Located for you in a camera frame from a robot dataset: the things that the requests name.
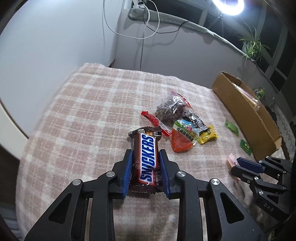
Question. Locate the grey window sill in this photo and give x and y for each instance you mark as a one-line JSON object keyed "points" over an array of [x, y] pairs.
{"points": [[185, 19]]}

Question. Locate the small green candy packet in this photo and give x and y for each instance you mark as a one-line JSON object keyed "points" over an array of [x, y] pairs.
{"points": [[245, 146], [231, 127]]}

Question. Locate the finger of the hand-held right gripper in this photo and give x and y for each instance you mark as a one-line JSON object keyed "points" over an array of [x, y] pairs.
{"points": [[249, 165], [242, 175]]}

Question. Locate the brown chocolate bar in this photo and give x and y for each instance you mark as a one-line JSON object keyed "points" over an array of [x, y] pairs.
{"points": [[145, 157]]}

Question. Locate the black tripod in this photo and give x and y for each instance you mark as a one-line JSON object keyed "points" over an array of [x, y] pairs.
{"points": [[221, 23]]}

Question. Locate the white lace cloth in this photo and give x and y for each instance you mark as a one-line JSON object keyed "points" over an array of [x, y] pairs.
{"points": [[283, 120]]}

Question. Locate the small pink snack packet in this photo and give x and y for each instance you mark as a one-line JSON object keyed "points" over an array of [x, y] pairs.
{"points": [[232, 160]]}

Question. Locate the sliced bread packet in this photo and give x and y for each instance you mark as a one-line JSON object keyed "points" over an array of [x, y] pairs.
{"points": [[248, 96]]}

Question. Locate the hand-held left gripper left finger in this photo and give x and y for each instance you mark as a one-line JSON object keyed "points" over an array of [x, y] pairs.
{"points": [[128, 171]]}

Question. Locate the green printed bag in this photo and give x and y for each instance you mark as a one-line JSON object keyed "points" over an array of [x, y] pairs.
{"points": [[260, 92]]}

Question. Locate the potted spider plant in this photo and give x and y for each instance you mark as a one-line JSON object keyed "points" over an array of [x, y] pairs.
{"points": [[253, 46]]}

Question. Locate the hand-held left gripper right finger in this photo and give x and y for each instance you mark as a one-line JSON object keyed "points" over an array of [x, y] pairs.
{"points": [[164, 176]]}

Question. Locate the cardboard box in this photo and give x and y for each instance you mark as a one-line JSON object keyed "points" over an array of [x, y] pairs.
{"points": [[235, 102]]}

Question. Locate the white power strip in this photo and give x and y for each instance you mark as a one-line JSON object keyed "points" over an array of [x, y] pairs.
{"points": [[138, 2]]}

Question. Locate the orange jelly cup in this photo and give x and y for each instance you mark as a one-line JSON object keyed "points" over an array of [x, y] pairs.
{"points": [[181, 141]]}

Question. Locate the plaid pink blanket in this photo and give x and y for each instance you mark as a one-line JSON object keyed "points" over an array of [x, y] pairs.
{"points": [[81, 104]]}

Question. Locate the white cabinet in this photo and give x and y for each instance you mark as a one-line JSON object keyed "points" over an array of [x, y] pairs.
{"points": [[57, 46]]}

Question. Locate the small black snack packet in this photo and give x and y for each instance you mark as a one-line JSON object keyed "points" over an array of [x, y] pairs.
{"points": [[194, 121]]}

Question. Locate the clear red-ended raisin packet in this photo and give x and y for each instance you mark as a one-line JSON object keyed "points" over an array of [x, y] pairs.
{"points": [[170, 109]]}

